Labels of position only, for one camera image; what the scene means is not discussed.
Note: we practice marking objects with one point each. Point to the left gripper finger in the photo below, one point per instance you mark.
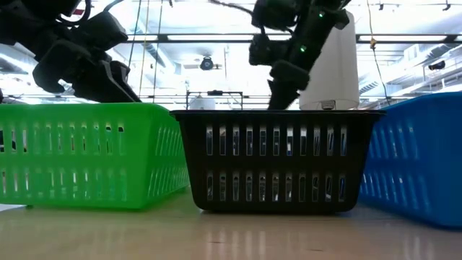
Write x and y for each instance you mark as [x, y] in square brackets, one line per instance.
[104, 86]
[126, 79]

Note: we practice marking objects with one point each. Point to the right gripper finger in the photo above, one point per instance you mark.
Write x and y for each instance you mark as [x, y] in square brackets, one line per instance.
[283, 97]

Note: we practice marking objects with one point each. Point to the black plastic basket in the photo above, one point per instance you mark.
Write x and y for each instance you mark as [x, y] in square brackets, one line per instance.
[274, 162]

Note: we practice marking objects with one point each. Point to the green plastic basket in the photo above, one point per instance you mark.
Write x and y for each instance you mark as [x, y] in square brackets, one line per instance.
[90, 160]

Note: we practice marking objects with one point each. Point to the blue plastic basket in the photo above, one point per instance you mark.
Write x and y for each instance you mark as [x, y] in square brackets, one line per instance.
[433, 108]

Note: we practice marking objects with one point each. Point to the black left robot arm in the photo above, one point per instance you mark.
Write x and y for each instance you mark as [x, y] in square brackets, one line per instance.
[21, 25]

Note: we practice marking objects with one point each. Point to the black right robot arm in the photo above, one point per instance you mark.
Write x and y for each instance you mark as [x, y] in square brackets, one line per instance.
[314, 29]

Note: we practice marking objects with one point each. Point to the white lamp with wooden base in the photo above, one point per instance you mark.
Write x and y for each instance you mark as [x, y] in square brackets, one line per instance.
[335, 72]

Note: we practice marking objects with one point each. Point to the black overhead crossbar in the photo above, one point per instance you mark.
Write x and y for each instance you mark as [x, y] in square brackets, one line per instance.
[162, 37]

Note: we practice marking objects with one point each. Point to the black object on rack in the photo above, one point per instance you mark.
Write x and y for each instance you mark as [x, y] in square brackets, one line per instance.
[215, 92]

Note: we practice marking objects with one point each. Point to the black ceiling device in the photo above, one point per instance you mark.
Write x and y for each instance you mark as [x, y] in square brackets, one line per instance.
[437, 65]

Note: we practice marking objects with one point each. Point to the black track spotlight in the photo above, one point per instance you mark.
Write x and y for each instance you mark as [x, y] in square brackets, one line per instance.
[447, 6]

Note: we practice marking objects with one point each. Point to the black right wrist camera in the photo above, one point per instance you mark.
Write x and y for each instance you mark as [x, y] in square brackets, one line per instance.
[265, 50]

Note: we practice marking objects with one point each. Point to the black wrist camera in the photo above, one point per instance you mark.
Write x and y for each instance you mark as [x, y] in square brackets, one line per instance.
[101, 32]
[265, 50]

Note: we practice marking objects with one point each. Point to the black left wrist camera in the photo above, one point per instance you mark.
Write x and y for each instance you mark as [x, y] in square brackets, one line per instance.
[101, 32]

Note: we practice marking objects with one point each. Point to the black metal rack frame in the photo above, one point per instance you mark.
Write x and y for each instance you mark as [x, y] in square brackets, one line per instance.
[195, 92]

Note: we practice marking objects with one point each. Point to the black hanging dome camera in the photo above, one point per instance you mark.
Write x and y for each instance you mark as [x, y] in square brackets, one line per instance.
[206, 64]

